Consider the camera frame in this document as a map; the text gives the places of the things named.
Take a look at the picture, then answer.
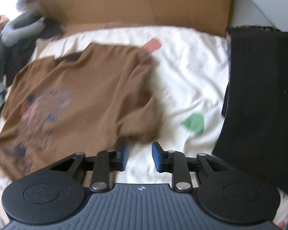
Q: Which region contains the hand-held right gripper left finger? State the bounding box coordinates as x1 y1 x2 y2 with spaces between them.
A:
48 142 129 193

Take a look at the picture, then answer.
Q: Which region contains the dark grey pillow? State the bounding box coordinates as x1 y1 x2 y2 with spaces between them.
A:
0 27 36 96

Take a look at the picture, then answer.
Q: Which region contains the black folded cloth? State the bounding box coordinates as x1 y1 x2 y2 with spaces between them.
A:
211 26 288 196

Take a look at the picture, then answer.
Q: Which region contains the grey neck pillow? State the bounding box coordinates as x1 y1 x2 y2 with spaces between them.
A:
1 11 46 47

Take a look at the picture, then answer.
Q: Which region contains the black crumpled garment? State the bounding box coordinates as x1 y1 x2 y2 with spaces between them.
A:
37 20 64 40

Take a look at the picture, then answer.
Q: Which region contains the cream bear printed blanket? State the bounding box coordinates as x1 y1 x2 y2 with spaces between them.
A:
0 26 288 230

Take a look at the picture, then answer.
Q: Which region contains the brown printed t-shirt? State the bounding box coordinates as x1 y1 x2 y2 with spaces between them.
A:
0 42 164 187

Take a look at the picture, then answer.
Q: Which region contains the flat cardboard sheet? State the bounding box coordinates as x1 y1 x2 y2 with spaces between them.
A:
37 0 237 37

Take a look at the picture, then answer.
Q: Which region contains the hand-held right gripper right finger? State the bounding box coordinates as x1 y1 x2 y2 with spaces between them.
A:
152 142 233 192

